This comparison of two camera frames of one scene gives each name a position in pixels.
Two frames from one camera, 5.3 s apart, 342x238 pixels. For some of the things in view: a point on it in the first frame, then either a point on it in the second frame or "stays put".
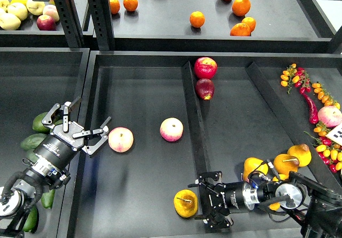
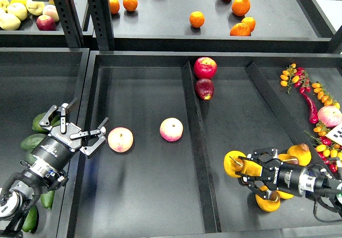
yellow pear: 186,202 -> 232,164
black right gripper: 219,200 -> 276,175
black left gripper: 63,139 stays put
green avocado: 31,223 stays put
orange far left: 114,5 stays put
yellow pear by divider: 302,152 stays put
